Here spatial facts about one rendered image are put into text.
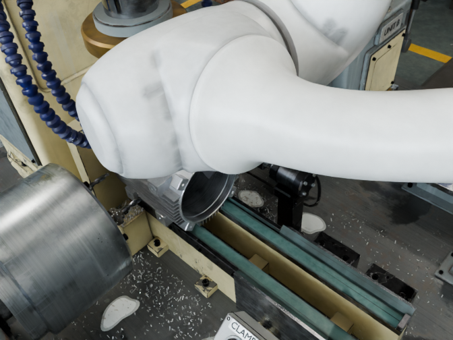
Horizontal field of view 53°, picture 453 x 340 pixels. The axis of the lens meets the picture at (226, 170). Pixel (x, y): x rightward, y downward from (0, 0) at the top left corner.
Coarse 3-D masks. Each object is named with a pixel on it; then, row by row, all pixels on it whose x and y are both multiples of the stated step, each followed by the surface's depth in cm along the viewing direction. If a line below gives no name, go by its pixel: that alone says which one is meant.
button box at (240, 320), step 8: (232, 312) 66; (240, 312) 67; (224, 320) 65; (232, 320) 64; (240, 320) 64; (248, 320) 66; (224, 328) 64; (232, 328) 64; (240, 328) 63; (248, 328) 63; (256, 328) 65; (264, 328) 66; (216, 336) 65; (224, 336) 64; (232, 336) 63; (240, 336) 63; (248, 336) 62; (256, 336) 62; (264, 336) 64; (272, 336) 65
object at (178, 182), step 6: (174, 180) 84; (180, 180) 84; (186, 180) 84; (174, 186) 84; (180, 186) 84; (234, 186) 100; (234, 192) 100; (186, 222) 92; (186, 228) 92; (192, 228) 94
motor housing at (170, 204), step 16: (192, 176) 85; (224, 176) 98; (144, 192) 92; (176, 192) 86; (192, 192) 101; (208, 192) 100; (224, 192) 99; (160, 208) 90; (176, 208) 87; (192, 208) 98; (208, 208) 98
